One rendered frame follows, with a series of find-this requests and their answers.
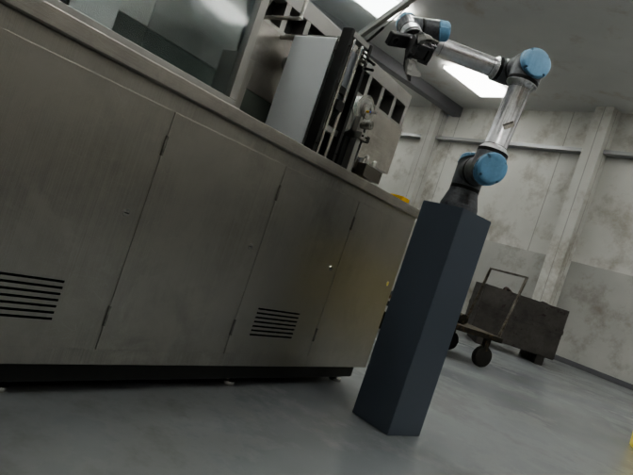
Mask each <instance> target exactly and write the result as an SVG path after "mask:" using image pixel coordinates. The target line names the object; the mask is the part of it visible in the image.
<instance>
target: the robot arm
mask: <svg viewBox="0 0 633 475"><path fill-rule="evenodd" d="M396 27H397V31H392V30H391V31H390V33H389V35H388V37H387V39H386V40H385V43H386V44H387V45H388V46H393V47H399V48H405V57H404V61H403V68H404V72H405V75H406V77H407V80H408V81H409V82H411V76H413V77H420V76H421V73H420V72H419V71H418V70H417V68H416V62H415V61H414V60H412V58H414V59H417V62H419V63H421V64H424V65H427V64H428V62H429V61H430V59H431V57H432V56H436V57H439V58H441V59H444V60H447V61H449V62H452V63H455V64H457V65H460V66H463V67H464V68H467V69H469V70H472V71H475V72H477V73H480V74H484V75H487V76H488V79H489V80H492V81H494V82H496V83H499V84H502V85H505V86H508V88H507V90H506V93H505V95H504V97H503V100H502V102H501V104H500V107H499V109H498V111H497V113H496V115H495V119H494V121H493V124H492V126H491V128H490V131H489V133H488V136H487V138H486V140H485V142H484V143H482V144H481V145H479V147H478V149H477V151H476V152H475V153H474V152H472V153H471V152H466V153H463V154H462V155H461V156H460V159H459V160H458V165H457V168H456V171H455V173H454V176H453V178H452V181H451V185H450V187H449V190H448V191H447V193H446V194H445V196H444V197H443V199H442V200H441V201H440V204H444V205H453V206H457V207H461V208H464V209H466V210H468V211H470V212H472V213H474V214H476V215H477V213H478V196H479V191H480V188H481V186H491V185H494V184H496V183H498V182H500V181H501V180H502V179H503V178H504V177H505V175H506V173H507V170H508V164H507V159H508V154H507V148H508V146H509V144H510V141H511V137H512V135H513V133H514V130H515V128H516V126H517V124H518V122H519V119H520V117H521V115H522V112H523V110H524V108H525V105H526V103H527V100H528V97H529V95H530V94H531V93H532V92H534V91H535V90H536V89H537V88H538V86H539V83H540V81H541V79H542V78H543V77H545V76H546V75H547V74H548V73H549V71H550V68H551V61H550V58H549V56H548V54H547V53H546V52H545V51H544V50H543V49H540V48H530V49H527V50H525V51H524V52H523V53H521V54H519V55H517V56H515V57H512V58H505V57H501V56H498V57H493V56H490V55H487V54H485V53H482V52H481V51H478V50H475V49H473V48H470V47H467V46H465V45H462V44H460V43H457V42H455V41H451V40H449V39H448V38H449V36H450V31H451V24H450V22H449V21H444V20H442V19H441V20H438V19H430V18H423V17H416V16H414V15H413V14H412V13H411V12H409V11H405V12H402V13H400V14H399V15H398V17H397V20H396Z"/></svg>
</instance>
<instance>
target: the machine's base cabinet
mask: <svg viewBox="0 0 633 475"><path fill-rule="evenodd" d="M414 221H415V218H413V217H411V216H409V215H408V214H406V213H404V212H402V211H400V210H398V209H396V208H394V207H392V206H390V205H388V204H386V203H385V202H383V201H381V200H379V199H377V198H375V197H373V196H371V195H369V194H367V193H365V192H363V191H361V190H360V189H358V188H356V187H354V186H352V185H350V184H348V183H346V182H344V181H342V180H340V179H338V178H337V177H335V176H333V175H331V174H329V173H327V172H324V171H323V170H321V169H319V168H317V167H315V166H314V165H312V164H310V163H308V162H306V161H304V160H302V159H300V158H298V157H296V156H293V155H291V154H290V153H288V152H287V151H285V150H283V149H281V148H279V147H277V146H275V145H273V144H271V143H269V142H267V141H266V140H264V139H261V138H259V137H257V136H255V135H254V134H252V133H250V132H248V131H246V130H244V129H243V128H241V127H239V126H237V125H235V124H233V123H230V122H228V121H226V120H224V119H222V118H221V117H220V116H218V115H216V114H214V113H212V112H210V111H208V110H206V109H204V108H202V107H200V106H198V105H196V104H194V103H192V102H190V101H188V100H187V99H185V98H183V97H181V96H179V95H177V94H175V93H174V92H172V91H170V90H167V89H165V88H163V87H161V86H159V85H157V84H155V83H154V82H152V81H151V80H149V79H147V78H145V77H143V76H141V75H139V74H136V73H134V72H132V71H130V70H128V69H127V68H125V67H123V66H122V65H120V64H118V63H116V62H114V61H112V60H110V59H108V58H106V57H104V56H102V55H100V54H98V53H96V52H94V51H92V50H90V49H89V48H87V47H85V46H83V45H81V44H80V43H78V42H76V41H73V40H71V39H69V38H67V37H65V36H63V35H61V34H59V33H57V32H56V31H55V30H53V29H51V28H49V27H47V26H45V25H42V24H40V23H38V22H36V21H34V20H33V19H31V18H29V17H27V16H25V15H23V14H22V13H20V12H18V11H16V10H14V9H12V8H10V7H8V6H6V5H4V4H2V3H0V393H2V392H5V391H7V390H8V383H7V382H55V381H113V380H170V379H219V381H220V382H221V383H223V384H225V385H234V384H235V380H234V379H232V378H285V377H329V378H330V379H331V380H333V381H335V382H341V378H339V377H342V376H351V373H352V371H353V368H365V366H366V363H367V360H368V357H369V355H370V352H371V349H372V346H373V343H374V340H375V337H376V334H377V332H378V329H379V327H380V324H381V319H382V316H383V313H384V310H385V307H386V305H387V302H388V299H389V296H390V293H391V290H392V287H393V284H394V282H395V279H396V276H397V273H398V268H399V265H400V262H401V259H402V256H403V254H404V251H405V249H406V246H407V243H408V240H409V237H410V234H411V232H412V229H413V226H414Z"/></svg>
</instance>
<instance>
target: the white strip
mask: <svg viewBox="0 0 633 475"><path fill-rule="evenodd" d="M280 40H292V41H293V42H292V45H291V48H290V51H289V54H288V57H287V60H286V63H285V65H284V70H283V73H282V76H281V78H280V81H279V84H278V87H277V90H276V92H275V95H274V98H273V101H272V104H271V107H270V110H269V113H268V117H267V120H266V125H268V126H270V127H272V128H274V129H275V130H277V131H279V132H281V133H283V134H284V135H286V136H288V137H290V138H291V139H293V140H295V141H297V142H298V143H300V144H301V143H302V140H303V137H304V134H305V131H306V128H307V125H308V123H309V120H310V117H311V115H312V112H313V109H314V106H315V103H316V100H317V96H318V93H319V90H320V87H321V84H322V81H323V78H324V75H325V73H326V70H327V67H328V64H329V61H330V58H331V55H332V52H333V48H334V46H335V43H339V40H340V38H330V37H313V36H292V35H280Z"/></svg>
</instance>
